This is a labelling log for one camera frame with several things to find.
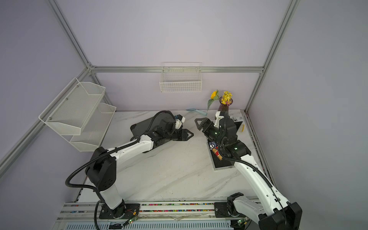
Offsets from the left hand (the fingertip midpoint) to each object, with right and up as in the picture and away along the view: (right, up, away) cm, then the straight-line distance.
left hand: (190, 135), depth 83 cm
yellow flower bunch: (+25, +24, +12) cm, 37 cm away
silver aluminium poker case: (+22, -18, +4) cm, 28 cm away
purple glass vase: (+24, +19, +18) cm, 36 cm away
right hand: (+5, +6, -10) cm, 13 cm away
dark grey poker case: (-35, +3, +16) cm, 38 cm away
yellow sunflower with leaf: (+16, +26, +13) cm, 33 cm away
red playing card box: (+18, -12, +9) cm, 23 cm away
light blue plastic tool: (+7, +18, +38) cm, 43 cm away
